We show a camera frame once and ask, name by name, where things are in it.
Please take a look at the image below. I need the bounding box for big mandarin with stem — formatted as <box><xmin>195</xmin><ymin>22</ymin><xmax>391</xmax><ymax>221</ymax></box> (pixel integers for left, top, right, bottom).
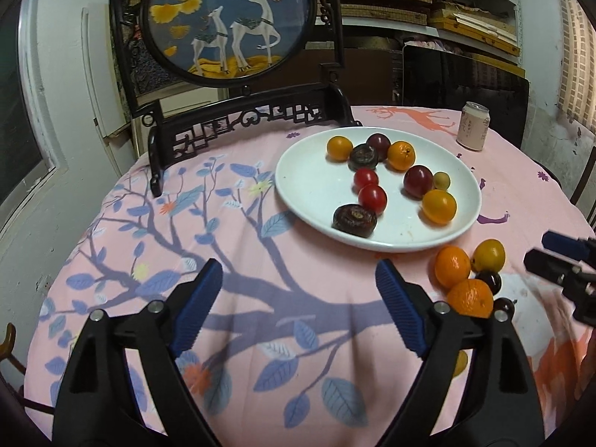
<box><xmin>447</xmin><ymin>279</ymin><xmax>493</xmax><ymax>318</ymax></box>

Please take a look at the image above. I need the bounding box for dark cherry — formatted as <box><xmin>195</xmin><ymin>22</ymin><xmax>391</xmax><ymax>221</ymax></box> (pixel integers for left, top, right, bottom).
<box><xmin>475</xmin><ymin>270</ymin><xmax>502</xmax><ymax>296</ymax></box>
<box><xmin>493</xmin><ymin>297</ymin><xmax>515</xmax><ymax>322</ymax></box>

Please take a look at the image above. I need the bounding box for tan longan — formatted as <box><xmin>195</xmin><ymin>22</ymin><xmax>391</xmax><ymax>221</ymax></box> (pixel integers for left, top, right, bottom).
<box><xmin>453</xmin><ymin>350</ymin><xmax>469</xmax><ymax>377</ymax></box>
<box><xmin>433</xmin><ymin>172</ymin><xmax>451</xmax><ymax>191</ymax></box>

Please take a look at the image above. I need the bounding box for red cherry tomato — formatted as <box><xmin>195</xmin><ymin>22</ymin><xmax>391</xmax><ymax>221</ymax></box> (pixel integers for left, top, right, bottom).
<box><xmin>358</xmin><ymin>185</ymin><xmax>388</xmax><ymax>215</ymax></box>
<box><xmin>354</xmin><ymin>168</ymin><xmax>379</xmax><ymax>193</ymax></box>

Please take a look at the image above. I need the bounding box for large dark red plum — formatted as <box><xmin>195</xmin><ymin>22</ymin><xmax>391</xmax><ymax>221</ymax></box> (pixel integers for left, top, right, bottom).
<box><xmin>403</xmin><ymin>165</ymin><xmax>433</xmax><ymax>199</ymax></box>

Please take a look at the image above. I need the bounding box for small orange kumquat fruit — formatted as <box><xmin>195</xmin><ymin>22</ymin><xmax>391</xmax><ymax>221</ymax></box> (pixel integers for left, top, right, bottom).
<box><xmin>326</xmin><ymin>135</ymin><xmax>354</xmax><ymax>162</ymax></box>

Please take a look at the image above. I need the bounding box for dark wooden chair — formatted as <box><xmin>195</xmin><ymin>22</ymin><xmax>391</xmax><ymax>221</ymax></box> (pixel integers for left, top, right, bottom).
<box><xmin>570</xmin><ymin>146</ymin><xmax>596</xmax><ymax>229</ymax></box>

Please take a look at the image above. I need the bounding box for small mandarin behind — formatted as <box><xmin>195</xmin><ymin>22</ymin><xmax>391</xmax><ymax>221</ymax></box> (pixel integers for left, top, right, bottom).
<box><xmin>433</xmin><ymin>245</ymin><xmax>472</xmax><ymax>289</ymax></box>

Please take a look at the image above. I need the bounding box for yellow-green orange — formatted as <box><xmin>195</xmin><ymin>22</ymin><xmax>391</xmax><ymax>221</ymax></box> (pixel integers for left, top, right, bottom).
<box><xmin>471</xmin><ymin>238</ymin><xmax>506</xmax><ymax>272</ymax></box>

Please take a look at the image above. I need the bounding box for large orange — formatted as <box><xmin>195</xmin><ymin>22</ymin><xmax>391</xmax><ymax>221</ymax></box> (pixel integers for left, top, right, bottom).
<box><xmin>421</xmin><ymin>190</ymin><xmax>457</xmax><ymax>225</ymax></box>

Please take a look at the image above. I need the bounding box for white oval plate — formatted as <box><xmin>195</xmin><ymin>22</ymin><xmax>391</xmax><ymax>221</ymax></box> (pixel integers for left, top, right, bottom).
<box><xmin>275</xmin><ymin>127</ymin><xmax>482</xmax><ymax>252</ymax></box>

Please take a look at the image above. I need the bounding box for pink deer-print tablecloth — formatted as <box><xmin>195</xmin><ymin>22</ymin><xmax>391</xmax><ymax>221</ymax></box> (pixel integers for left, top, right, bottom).
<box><xmin>24</xmin><ymin>107</ymin><xmax>592</xmax><ymax>446</ymax></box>

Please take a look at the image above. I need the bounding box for red cherry tomato on plate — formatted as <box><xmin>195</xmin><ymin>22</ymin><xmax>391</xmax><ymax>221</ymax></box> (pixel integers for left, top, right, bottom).
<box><xmin>354</xmin><ymin>168</ymin><xmax>379</xmax><ymax>193</ymax></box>

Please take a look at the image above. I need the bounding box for small orange on plate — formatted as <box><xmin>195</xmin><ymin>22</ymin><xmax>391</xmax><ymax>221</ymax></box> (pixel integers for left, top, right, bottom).
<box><xmin>387</xmin><ymin>140</ymin><xmax>416</xmax><ymax>172</ymax></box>

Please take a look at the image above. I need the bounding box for dark plum on plate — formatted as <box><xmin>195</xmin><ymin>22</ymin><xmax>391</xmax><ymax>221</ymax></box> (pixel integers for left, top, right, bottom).
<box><xmin>367</xmin><ymin>133</ymin><xmax>391</xmax><ymax>162</ymax></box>

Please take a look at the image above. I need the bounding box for white beverage can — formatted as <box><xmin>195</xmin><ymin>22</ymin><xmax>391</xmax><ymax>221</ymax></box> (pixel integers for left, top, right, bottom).
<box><xmin>457</xmin><ymin>101</ymin><xmax>490</xmax><ymax>151</ymax></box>

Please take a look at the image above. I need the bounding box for black carved wooden stand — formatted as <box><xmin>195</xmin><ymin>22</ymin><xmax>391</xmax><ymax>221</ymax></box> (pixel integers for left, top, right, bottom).
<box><xmin>109</xmin><ymin>0</ymin><xmax>355</xmax><ymax>196</ymax></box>

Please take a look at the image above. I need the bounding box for dark chair at right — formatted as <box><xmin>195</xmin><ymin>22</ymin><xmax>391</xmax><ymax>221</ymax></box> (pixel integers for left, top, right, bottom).
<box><xmin>402</xmin><ymin>45</ymin><xmax>529</xmax><ymax>148</ymax></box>

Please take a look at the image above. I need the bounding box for round deer embroidery screen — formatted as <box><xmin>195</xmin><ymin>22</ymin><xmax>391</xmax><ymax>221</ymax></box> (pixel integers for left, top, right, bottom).
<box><xmin>139</xmin><ymin>0</ymin><xmax>316</xmax><ymax>88</ymax></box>

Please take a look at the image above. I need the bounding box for window with white frame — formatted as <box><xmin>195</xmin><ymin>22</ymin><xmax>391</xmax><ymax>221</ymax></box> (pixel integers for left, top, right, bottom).
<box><xmin>1</xmin><ymin>0</ymin><xmax>68</xmax><ymax>228</ymax></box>

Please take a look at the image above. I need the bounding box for wall shelf with boards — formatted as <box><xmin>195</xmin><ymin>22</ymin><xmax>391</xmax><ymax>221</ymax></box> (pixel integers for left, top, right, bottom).
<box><xmin>339</xmin><ymin>0</ymin><xmax>524</xmax><ymax>76</ymax></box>

